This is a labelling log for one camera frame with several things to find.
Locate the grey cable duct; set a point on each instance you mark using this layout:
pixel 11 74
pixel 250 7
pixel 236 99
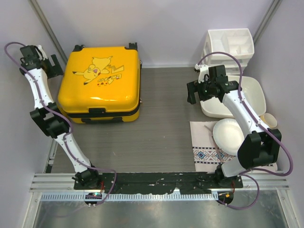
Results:
pixel 88 197

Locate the yellow Pikachu suitcase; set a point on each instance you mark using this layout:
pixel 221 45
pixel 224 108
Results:
pixel 101 84

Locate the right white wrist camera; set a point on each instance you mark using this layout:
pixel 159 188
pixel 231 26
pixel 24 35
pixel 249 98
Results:
pixel 202 70

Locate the white plastic basin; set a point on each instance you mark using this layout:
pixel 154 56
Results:
pixel 252 92

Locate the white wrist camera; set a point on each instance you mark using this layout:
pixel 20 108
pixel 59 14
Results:
pixel 202 70
pixel 41 52

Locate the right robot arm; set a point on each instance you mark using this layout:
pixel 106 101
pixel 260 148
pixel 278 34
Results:
pixel 261 144

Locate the white drawer organizer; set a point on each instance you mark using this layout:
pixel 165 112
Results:
pixel 236 42

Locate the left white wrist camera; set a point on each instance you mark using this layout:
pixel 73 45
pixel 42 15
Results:
pixel 41 52

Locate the yellow mug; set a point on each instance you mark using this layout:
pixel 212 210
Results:
pixel 269 119

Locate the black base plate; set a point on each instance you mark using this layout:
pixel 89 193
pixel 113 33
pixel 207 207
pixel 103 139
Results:
pixel 155 183

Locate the white round plate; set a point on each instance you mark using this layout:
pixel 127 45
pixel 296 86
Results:
pixel 228 136

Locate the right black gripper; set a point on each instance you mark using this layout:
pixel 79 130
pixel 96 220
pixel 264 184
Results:
pixel 192 87

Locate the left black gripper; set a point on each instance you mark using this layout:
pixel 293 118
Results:
pixel 55 71

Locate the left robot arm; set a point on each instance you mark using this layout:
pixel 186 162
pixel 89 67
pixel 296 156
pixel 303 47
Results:
pixel 38 69

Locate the aluminium frame rail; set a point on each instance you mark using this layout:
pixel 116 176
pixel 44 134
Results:
pixel 60 182

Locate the patterned placemat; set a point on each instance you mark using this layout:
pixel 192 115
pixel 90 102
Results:
pixel 207 155

